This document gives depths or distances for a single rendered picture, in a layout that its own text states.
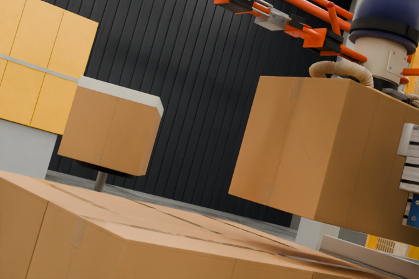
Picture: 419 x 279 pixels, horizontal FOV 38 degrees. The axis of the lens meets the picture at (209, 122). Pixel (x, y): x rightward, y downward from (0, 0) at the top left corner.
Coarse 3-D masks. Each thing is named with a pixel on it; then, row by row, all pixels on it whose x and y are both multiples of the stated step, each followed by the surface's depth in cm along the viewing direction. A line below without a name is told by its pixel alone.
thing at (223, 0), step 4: (216, 0) 170; (220, 0) 169; (224, 0) 167; (228, 0) 165; (220, 4) 170; (224, 4) 169; (228, 4) 168; (232, 4) 167; (228, 8) 172; (232, 8) 171; (236, 8) 170; (240, 8) 169; (236, 12) 174; (240, 12) 173; (244, 12) 172; (248, 12) 171
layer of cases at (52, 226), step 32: (0, 192) 183; (32, 192) 166; (64, 192) 191; (96, 192) 226; (0, 224) 177; (32, 224) 161; (64, 224) 148; (96, 224) 137; (128, 224) 152; (160, 224) 174; (192, 224) 203; (224, 224) 245; (0, 256) 171; (32, 256) 156; (64, 256) 143; (96, 256) 133; (128, 256) 127; (160, 256) 132; (192, 256) 137; (224, 256) 143; (256, 256) 160; (288, 256) 184; (320, 256) 218
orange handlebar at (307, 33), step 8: (256, 8) 171; (264, 8) 172; (288, 24) 178; (304, 24) 181; (288, 32) 184; (296, 32) 181; (304, 32) 181; (312, 32) 183; (344, 48) 190; (344, 56) 197; (352, 56) 193; (360, 56) 195; (408, 72) 196; (416, 72) 193; (400, 80) 207; (408, 80) 208
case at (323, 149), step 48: (288, 96) 188; (336, 96) 171; (384, 96) 177; (288, 144) 182; (336, 144) 168; (384, 144) 179; (240, 192) 194; (288, 192) 176; (336, 192) 170; (384, 192) 181
